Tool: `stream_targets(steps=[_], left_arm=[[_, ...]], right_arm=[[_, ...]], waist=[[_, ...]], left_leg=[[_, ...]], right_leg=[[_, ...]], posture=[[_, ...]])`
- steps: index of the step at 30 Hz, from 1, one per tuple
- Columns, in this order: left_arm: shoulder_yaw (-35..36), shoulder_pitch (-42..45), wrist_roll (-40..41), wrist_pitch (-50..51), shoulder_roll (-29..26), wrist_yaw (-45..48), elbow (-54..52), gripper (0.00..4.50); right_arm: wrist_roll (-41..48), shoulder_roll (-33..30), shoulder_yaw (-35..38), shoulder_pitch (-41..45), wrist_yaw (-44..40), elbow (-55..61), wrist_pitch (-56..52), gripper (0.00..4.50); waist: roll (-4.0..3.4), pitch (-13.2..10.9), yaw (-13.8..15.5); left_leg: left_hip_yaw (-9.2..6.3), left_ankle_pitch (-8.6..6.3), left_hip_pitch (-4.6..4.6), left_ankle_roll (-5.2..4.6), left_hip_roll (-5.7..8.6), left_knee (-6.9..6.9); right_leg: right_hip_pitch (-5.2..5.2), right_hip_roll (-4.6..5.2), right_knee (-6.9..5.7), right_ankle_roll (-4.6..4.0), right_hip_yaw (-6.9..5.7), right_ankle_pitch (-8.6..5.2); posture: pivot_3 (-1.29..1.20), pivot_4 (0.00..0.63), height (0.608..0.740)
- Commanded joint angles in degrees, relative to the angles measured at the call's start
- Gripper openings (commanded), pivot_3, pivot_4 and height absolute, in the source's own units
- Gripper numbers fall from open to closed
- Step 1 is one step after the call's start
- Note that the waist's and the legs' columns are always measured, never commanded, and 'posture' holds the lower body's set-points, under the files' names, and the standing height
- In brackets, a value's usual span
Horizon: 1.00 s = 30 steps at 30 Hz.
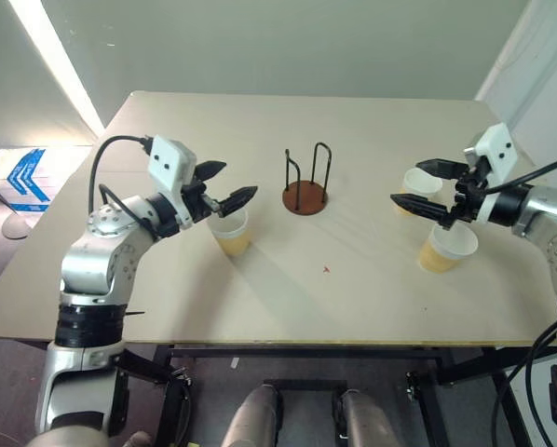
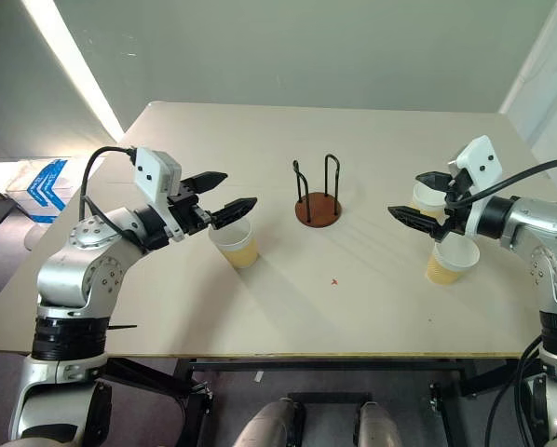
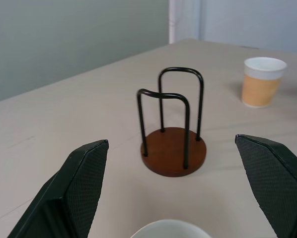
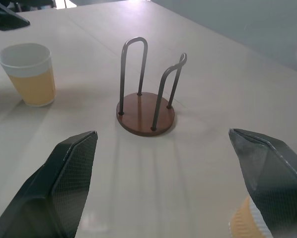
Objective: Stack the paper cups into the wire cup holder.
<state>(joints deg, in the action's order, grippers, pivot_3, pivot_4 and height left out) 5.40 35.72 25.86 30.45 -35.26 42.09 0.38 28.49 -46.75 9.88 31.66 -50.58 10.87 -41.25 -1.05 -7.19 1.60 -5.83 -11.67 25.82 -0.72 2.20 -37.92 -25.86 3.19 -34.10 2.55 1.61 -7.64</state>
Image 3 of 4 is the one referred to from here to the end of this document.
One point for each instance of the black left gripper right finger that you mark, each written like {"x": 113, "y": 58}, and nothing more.
{"x": 275, "y": 183}

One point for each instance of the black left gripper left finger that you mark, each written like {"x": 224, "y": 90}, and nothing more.
{"x": 71, "y": 196}

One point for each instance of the white vertical pipe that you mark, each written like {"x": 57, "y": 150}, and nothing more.
{"x": 172, "y": 21}

